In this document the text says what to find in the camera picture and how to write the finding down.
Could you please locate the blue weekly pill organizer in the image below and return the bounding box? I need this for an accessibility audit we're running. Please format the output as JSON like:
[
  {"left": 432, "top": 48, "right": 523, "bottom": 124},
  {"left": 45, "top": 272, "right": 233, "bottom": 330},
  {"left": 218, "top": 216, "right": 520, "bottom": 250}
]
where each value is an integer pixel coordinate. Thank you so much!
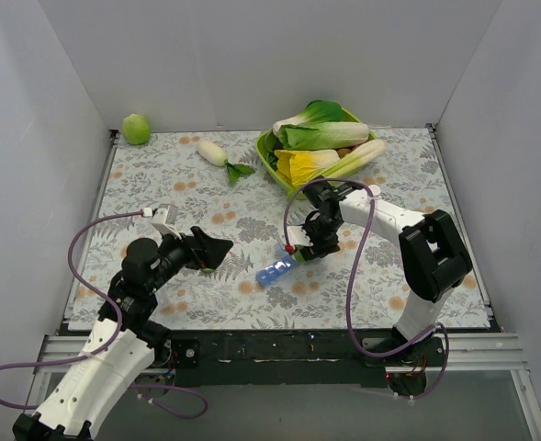
[{"left": 255, "top": 254, "right": 298, "bottom": 288}]

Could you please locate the green pill bottle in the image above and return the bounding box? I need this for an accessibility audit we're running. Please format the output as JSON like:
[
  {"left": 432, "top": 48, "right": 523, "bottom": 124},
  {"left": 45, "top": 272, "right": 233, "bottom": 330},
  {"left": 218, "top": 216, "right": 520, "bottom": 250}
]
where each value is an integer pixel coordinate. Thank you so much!
[{"left": 293, "top": 247, "right": 313, "bottom": 264}]

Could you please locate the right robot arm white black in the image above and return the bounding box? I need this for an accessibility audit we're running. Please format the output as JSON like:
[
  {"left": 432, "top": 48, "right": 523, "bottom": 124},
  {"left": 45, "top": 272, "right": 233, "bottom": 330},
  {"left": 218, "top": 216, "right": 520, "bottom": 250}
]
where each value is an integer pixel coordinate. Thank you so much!
[{"left": 284, "top": 178, "right": 473, "bottom": 366}]

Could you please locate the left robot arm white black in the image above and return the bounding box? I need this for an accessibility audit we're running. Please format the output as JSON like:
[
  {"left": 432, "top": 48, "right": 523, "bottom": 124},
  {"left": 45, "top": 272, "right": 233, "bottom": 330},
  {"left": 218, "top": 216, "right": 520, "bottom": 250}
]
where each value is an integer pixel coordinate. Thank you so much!
[{"left": 13, "top": 226, "right": 233, "bottom": 440}]

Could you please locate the white pill bottle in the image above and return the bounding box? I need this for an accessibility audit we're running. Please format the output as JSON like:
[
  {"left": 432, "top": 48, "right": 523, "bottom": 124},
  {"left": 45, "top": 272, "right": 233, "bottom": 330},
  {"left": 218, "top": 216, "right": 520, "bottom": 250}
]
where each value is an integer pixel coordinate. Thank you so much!
[{"left": 368, "top": 185, "right": 381, "bottom": 198}]

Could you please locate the yellow napa cabbage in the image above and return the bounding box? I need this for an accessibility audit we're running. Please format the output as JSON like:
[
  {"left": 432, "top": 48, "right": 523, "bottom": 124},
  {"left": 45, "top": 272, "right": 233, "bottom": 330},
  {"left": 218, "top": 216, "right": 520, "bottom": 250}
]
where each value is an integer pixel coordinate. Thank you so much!
[{"left": 275, "top": 150, "right": 341, "bottom": 188}]

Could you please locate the green celery stalk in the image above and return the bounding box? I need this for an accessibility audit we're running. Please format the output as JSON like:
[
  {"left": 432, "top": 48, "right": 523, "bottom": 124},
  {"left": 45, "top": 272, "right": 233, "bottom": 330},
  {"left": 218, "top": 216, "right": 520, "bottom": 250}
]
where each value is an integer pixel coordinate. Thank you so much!
[{"left": 308, "top": 139, "right": 388, "bottom": 183}]

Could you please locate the white radish with leaves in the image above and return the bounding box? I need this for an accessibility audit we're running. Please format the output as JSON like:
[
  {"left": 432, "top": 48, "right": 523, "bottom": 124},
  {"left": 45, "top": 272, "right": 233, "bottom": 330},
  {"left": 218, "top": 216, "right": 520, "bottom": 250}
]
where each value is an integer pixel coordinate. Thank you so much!
[{"left": 197, "top": 141, "right": 255, "bottom": 185}]

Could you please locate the green bok choy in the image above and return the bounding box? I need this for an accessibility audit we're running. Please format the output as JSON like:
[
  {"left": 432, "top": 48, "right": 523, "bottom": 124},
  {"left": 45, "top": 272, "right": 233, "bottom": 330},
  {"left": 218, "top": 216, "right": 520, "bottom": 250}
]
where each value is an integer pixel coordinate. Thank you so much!
[{"left": 272, "top": 100, "right": 370, "bottom": 151}]

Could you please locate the green round cabbage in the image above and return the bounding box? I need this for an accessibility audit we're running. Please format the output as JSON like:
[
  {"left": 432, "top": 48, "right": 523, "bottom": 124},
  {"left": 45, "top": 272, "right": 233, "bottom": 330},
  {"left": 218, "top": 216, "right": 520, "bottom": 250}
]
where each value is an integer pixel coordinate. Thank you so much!
[{"left": 121, "top": 114, "right": 152, "bottom": 145}]

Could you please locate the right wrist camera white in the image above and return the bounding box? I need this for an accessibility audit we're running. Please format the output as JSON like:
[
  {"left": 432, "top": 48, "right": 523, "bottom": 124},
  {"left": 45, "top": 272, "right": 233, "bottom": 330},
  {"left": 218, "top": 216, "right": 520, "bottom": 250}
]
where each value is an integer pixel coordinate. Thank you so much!
[{"left": 286, "top": 226, "right": 312, "bottom": 249}]

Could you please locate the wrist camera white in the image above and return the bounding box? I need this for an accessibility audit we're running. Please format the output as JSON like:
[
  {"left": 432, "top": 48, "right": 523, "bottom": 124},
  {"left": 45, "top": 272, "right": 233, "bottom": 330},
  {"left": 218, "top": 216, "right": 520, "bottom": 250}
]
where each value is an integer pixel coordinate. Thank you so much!
[
  {"left": 152, "top": 204, "right": 180, "bottom": 238},
  {"left": 286, "top": 226, "right": 312, "bottom": 249}
]

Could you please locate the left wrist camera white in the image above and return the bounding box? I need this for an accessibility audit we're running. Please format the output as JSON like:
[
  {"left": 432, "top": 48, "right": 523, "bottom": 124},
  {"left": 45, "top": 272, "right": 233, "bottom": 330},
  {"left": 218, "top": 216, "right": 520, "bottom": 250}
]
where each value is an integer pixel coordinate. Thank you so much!
[{"left": 152, "top": 204, "right": 180, "bottom": 238}]

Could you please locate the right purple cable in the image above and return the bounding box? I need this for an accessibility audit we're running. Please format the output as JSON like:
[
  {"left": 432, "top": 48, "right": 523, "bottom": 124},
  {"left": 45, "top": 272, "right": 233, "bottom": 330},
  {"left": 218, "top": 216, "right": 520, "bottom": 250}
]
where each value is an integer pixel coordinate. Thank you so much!
[{"left": 282, "top": 178, "right": 450, "bottom": 391}]

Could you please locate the purple cable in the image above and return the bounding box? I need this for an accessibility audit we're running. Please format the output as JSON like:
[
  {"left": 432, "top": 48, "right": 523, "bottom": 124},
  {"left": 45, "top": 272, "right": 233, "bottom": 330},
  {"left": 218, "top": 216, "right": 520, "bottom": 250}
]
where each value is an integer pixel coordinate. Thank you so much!
[
  {"left": 0, "top": 209, "right": 209, "bottom": 420},
  {"left": 282, "top": 178, "right": 450, "bottom": 391}
]

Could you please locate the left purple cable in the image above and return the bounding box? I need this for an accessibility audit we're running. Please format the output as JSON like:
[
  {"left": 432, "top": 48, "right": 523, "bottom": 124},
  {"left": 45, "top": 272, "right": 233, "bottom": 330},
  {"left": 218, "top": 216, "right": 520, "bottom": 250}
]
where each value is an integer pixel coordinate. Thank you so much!
[{"left": 0, "top": 209, "right": 209, "bottom": 420}]

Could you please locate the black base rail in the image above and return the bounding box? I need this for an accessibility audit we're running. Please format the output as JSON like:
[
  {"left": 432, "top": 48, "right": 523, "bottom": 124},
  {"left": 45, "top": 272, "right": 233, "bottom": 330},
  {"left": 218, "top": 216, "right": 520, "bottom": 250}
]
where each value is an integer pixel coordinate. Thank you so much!
[{"left": 140, "top": 329, "right": 444, "bottom": 388}]

